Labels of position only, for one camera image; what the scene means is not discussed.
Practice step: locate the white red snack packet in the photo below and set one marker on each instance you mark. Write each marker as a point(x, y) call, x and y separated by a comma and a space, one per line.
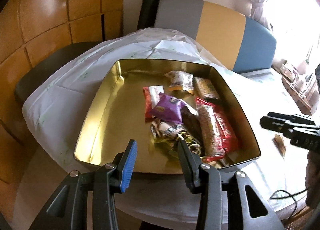
point(152, 97)

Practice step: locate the tan cracker packet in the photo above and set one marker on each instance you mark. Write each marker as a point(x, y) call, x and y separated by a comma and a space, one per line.
point(205, 89)

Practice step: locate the purple snack packet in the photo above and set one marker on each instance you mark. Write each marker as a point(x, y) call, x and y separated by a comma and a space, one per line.
point(168, 108)

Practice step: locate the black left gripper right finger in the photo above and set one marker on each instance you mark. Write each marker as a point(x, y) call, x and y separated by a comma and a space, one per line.
point(190, 163)

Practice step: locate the wooden cabinet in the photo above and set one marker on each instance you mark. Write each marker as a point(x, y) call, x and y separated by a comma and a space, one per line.
point(31, 30)

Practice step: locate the gold-wrapped candies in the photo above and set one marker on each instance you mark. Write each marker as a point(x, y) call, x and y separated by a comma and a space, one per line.
point(166, 135)

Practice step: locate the grey yellow blue chair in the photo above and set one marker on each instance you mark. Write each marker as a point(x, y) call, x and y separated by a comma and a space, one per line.
point(237, 41)

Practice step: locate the large clear cracker packet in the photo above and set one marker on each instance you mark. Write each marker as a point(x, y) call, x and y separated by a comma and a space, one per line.
point(279, 143)

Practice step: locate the grain bar red wrapper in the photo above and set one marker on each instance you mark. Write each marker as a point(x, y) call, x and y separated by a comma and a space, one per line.
point(210, 133)

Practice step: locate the cluttered side shelf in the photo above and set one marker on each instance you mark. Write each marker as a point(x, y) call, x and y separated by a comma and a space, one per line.
point(301, 84)

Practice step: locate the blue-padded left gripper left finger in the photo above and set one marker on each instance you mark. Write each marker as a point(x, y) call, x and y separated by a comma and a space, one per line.
point(125, 166)

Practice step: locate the black rolled mat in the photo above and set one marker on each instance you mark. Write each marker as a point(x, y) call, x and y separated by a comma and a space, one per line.
point(147, 14)

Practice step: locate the white tablecloth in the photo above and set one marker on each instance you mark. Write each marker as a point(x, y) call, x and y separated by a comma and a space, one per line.
point(55, 111)

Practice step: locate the gold metal tin box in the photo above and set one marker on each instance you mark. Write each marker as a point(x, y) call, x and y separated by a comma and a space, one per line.
point(117, 115)

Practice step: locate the brown red-ended snack bar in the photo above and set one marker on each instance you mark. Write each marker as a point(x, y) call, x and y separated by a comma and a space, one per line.
point(192, 124)

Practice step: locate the orange-edged clear snack packet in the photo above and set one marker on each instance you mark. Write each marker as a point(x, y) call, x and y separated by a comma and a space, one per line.
point(180, 80)

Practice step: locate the black stool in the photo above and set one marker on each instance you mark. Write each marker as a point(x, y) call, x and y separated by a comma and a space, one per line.
point(43, 70)

